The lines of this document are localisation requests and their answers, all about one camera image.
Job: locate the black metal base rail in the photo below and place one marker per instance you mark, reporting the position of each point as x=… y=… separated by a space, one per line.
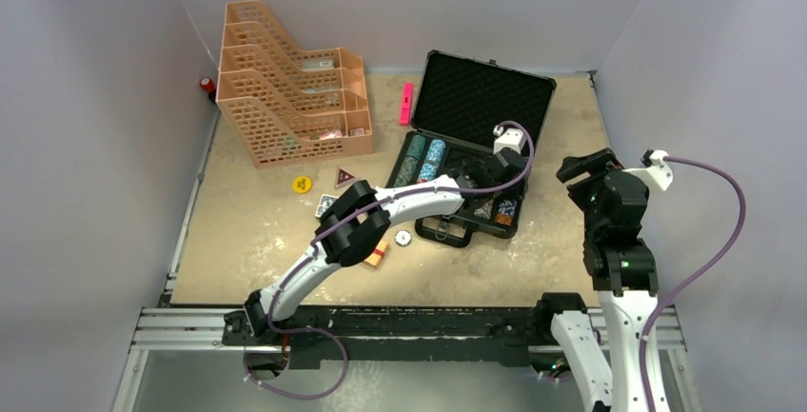
x=509 y=336

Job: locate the red triangular dealer token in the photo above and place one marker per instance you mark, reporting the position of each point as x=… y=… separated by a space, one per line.
x=344 y=178

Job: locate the red playing card deck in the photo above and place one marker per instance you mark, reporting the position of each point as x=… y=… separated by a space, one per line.
x=377 y=255

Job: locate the blue playing card deck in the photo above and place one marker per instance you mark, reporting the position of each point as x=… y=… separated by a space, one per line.
x=325 y=202

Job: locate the blue orange chip row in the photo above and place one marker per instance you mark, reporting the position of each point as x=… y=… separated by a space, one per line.
x=506 y=212

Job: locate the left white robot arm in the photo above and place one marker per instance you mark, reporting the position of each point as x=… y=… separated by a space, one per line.
x=356 y=222

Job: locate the pink marker pen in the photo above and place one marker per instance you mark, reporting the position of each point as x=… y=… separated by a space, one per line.
x=406 y=104

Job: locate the red emergency button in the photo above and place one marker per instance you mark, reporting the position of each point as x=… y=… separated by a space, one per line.
x=208 y=86

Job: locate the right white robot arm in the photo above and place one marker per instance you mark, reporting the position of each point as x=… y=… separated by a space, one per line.
x=626 y=374

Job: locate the blue red chip row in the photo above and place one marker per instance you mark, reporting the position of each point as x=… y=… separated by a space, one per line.
x=432 y=161

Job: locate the green poker chip row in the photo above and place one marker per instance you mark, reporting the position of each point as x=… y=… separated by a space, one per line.
x=411 y=160

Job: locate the yellow round button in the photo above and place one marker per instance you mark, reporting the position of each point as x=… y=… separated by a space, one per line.
x=302 y=184

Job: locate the black poker chip case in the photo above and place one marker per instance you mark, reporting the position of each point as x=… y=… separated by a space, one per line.
x=460 y=101

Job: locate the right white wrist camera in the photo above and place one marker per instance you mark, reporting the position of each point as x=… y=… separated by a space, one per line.
x=654 y=172

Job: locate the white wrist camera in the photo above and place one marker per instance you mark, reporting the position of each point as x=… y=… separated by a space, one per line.
x=654 y=172
x=508 y=137

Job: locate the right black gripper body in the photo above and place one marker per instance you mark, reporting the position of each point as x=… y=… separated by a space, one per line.
x=584 y=191

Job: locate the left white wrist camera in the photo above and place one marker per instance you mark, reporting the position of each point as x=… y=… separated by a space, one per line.
x=508 y=137

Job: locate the orange plastic file organizer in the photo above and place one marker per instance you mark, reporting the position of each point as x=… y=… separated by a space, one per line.
x=289 y=105

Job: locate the white poker chip flat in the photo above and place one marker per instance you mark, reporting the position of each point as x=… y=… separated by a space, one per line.
x=403 y=238

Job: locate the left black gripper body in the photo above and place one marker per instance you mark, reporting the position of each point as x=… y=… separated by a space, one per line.
x=512 y=192

